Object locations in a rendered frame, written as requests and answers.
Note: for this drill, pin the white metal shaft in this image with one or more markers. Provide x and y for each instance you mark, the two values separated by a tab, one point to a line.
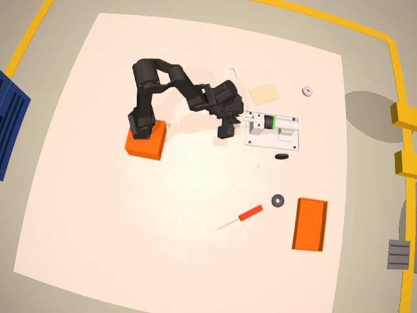
245	119

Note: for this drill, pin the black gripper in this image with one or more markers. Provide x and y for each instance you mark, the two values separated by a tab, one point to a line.
227	129

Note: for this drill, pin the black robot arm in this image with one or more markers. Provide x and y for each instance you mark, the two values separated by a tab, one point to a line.
142	118

